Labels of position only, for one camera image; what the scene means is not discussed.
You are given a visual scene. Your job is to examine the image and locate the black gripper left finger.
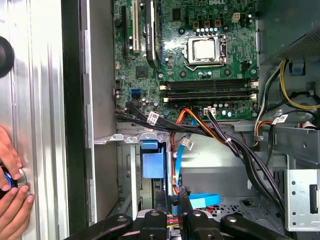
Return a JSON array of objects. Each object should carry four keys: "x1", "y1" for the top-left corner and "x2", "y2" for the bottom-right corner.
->
[{"x1": 63, "y1": 190, "x2": 168, "y2": 240}]

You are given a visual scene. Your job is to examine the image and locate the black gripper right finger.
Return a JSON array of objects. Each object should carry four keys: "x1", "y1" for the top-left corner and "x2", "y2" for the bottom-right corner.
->
[{"x1": 178, "y1": 186, "x2": 291, "y2": 240}]

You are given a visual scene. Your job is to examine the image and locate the hard disk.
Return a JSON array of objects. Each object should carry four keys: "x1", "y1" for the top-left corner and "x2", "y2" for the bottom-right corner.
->
[{"x1": 139, "y1": 139, "x2": 169, "y2": 216}]

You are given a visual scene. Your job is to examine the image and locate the round black tool blue ring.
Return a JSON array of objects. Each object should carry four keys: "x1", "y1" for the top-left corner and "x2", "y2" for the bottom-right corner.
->
[{"x1": 0, "y1": 166, "x2": 29, "y2": 200}]

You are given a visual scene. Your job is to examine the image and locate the silver disk bay cage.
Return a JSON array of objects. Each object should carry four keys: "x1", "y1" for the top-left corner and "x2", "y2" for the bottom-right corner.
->
[{"x1": 93, "y1": 131, "x2": 173, "y2": 226}]

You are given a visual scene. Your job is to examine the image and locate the person's right hand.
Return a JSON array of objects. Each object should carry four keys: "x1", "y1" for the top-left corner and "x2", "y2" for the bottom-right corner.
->
[{"x1": 0, "y1": 184, "x2": 35, "y2": 240}]

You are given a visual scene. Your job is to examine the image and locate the person's left hand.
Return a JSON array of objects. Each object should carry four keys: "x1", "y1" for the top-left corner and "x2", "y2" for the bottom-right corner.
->
[{"x1": 0, "y1": 126, "x2": 23, "y2": 181}]

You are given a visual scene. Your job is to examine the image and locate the silver optical drive cage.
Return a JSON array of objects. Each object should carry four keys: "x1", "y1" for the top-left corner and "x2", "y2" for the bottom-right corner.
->
[{"x1": 269, "y1": 124, "x2": 320, "y2": 233}]

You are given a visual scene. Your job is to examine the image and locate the RAM stick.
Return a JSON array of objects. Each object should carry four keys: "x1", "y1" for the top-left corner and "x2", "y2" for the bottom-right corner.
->
[{"x1": 163, "y1": 96, "x2": 259, "y2": 104}]

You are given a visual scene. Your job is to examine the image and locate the black RAM slot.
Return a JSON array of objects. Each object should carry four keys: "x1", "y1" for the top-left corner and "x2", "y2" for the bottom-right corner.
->
[
  {"x1": 163, "y1": 91, "x2": 259, "y2": 98},
  {"x1": 159, "y1": 79, "x2": 259, "y2": 87},
  {"x1": 159, "y1": 84, "x2": 259, "y2": 92}
]

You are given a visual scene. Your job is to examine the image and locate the black open PC case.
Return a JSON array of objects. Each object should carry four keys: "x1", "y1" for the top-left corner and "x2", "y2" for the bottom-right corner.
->
[{"x1": 61, "y1": 0, "x2": 320, "y2": 240}]

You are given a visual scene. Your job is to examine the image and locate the green motherboard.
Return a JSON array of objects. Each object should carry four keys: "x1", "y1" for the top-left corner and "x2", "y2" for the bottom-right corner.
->
[{"x1": 113, "y1": 0, "x2": 260, "y2": 121}]

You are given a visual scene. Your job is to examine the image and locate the metal CPU socket cover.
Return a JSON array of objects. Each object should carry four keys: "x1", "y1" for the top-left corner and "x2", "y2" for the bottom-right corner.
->
[{"x1": 184, "y1": 34, "x2": 228, "y2": 68}]

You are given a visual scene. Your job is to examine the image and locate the silver CPU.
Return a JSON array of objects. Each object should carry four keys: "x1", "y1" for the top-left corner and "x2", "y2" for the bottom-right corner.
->
[{"x1": 192, "y1": 39, "x2": 218, "y2": 62}]

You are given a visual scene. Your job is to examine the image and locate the metal socket locking lever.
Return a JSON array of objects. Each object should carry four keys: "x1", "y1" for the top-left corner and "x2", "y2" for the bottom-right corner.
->
[{"x1": 219, "y1": 34, "x2": 228, "y2": 65}]

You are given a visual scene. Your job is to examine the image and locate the black graphics card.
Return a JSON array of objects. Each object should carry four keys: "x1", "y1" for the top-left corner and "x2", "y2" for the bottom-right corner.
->
[{"x1": 143, "y1": 0, "x2": 161, "y2": 70}]

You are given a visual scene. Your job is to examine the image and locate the white expansion slot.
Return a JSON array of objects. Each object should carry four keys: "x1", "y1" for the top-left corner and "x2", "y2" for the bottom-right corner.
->
[{"x1": 132, "y1": 0, "x2": 141, "y2": 55}]

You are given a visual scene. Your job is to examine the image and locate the black expansion slot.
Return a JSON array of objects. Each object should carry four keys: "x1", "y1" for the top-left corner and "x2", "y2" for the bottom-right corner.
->
[{"x1": 121, "y1": 4, "x2": 129, "y2": 59}]

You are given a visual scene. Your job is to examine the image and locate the grey power supply unit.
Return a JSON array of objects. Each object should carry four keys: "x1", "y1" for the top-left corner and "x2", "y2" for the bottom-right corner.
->
[{"x1": 258, "y1": 0, "x2": 320, "y2": 65}]

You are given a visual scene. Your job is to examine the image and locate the black round knob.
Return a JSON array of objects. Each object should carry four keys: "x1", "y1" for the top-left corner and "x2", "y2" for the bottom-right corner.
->
[{"x1": 0, "y1": 35, "x2": 15, "y2": 79}]

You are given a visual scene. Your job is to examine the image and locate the blue flat data wire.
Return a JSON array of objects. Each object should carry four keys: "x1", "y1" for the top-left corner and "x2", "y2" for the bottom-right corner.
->
[{"x1": 173, "y1": 117, "x2": 223, "y2": 209}]

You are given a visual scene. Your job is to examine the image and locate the orange yellow red wires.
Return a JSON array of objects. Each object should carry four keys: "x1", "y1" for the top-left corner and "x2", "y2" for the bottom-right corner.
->
[{"x1": 174, "y1": 107, "x2": 226, "y2": 145}]

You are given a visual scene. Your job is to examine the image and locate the yellow black power wires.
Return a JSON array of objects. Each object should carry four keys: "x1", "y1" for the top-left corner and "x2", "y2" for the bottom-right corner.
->
[{"x1": 254, "y1": 59, "x2": 320, "y2": 121}]

